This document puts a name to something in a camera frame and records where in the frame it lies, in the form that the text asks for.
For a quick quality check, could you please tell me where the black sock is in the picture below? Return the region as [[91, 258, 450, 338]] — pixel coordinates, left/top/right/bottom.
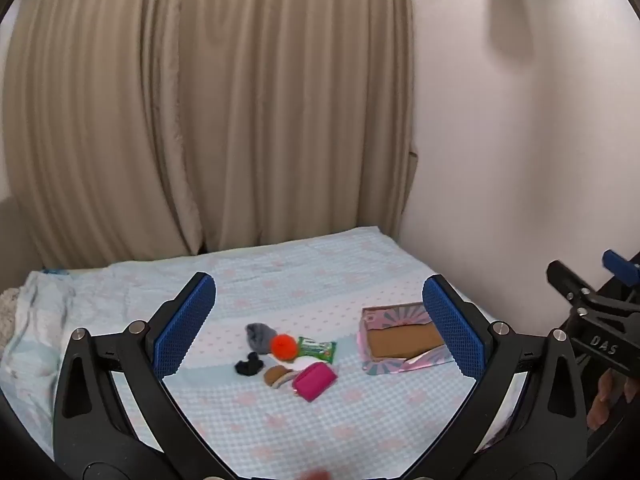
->
[[235, 352, 266, 376]]

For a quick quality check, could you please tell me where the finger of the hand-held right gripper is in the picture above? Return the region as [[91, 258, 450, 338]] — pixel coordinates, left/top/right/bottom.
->
[[546, 260, 600, 311], [602, 249, 640, 287]]

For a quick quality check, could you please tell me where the beige curtain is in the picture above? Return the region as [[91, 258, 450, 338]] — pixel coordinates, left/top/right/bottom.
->
[[2, 0, 203, 268], [177, 0, 419, 253]]

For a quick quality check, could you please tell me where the white fluffy blanket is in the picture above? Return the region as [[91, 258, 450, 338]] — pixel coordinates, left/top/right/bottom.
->
[[0, 287, 23, 356]]

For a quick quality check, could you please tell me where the pink printed cardboard box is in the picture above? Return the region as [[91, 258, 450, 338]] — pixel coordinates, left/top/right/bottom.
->
[[357, 302, 457, 376]]

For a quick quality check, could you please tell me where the blue checkered bed sheet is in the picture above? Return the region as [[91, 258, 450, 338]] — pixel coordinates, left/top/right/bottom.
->
[[0, 226, 531, 480]]

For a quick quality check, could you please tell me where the pink pouch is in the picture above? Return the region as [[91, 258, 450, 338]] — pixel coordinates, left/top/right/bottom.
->
[[292, 362, 337, 403]]

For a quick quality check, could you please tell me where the brown plush toy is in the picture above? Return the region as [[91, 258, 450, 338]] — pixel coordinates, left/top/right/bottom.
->
[[263, 365, 297, 392]]

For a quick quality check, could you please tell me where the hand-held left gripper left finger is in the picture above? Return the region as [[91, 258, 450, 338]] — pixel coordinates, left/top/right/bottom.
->
[[52, 271, 241, 480]]

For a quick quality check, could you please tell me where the person's right hand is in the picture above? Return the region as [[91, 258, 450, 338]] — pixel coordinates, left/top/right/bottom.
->
[[586, 367, 633, 432]]

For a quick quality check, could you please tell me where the orange pompom ball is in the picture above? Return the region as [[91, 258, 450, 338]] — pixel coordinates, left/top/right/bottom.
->
[[270, 333, 299, 361]]

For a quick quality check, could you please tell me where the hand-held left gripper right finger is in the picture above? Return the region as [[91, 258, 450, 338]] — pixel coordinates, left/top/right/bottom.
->
[[400, 274, 588, 480]]

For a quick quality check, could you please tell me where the green snack packet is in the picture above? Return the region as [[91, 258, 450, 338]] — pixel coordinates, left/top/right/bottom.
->
[[296, 336, 337, 364]]

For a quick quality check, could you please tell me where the grey sock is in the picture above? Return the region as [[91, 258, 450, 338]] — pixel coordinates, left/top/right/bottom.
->
[[245, 322, 278, 356]]

